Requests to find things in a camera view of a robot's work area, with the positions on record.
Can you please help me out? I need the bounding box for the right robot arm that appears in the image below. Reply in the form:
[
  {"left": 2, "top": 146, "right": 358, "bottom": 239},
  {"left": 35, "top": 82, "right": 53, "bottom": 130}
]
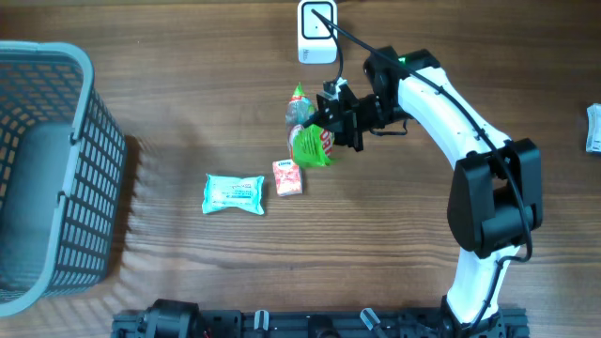
[{"left": 305, "top": 47, "right": 543, "bottom": 337}]

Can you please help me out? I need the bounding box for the small red tissue pack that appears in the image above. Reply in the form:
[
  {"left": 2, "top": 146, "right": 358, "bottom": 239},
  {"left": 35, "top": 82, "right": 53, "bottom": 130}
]
[{"left": 272, "top": 159, "right": 302, "bottom": 196}]

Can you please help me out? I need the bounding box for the white barcode scanner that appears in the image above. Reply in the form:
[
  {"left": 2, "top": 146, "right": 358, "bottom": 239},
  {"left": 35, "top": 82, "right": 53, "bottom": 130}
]
[{"left": 297, "top": 0, "right": 338, "bottom": 64}]

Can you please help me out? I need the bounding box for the grey plastic basket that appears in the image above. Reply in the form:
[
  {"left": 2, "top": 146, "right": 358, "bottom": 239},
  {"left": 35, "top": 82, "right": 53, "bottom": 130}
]
[{"left": 1, "top": 40, "right": 127, "bottom": 316}]

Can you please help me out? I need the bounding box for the Haribo gummy candy bag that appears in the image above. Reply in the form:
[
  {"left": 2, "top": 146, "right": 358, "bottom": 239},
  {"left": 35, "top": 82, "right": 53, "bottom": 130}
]
[{"left": 285, "top": 83, "right": 334, "bottom": 168}]

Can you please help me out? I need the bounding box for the white cardboard box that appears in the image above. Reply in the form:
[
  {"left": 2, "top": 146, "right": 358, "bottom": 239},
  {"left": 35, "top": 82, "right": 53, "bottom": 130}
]
[{"left": 586, "top": 103, "right": 601, "bottom": 153}]

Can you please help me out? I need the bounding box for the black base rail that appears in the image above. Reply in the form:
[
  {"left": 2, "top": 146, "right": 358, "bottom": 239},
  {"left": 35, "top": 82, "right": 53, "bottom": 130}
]
[{"left": 111, "top": 298, "right": 531, "bottom": 338}]

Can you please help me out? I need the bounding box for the teal wet wipes pack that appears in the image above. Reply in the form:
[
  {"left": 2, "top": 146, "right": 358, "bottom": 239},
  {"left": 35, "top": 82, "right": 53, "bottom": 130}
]
[{"left": 202, "top": 174, "right": 265, "bottom": 215}]

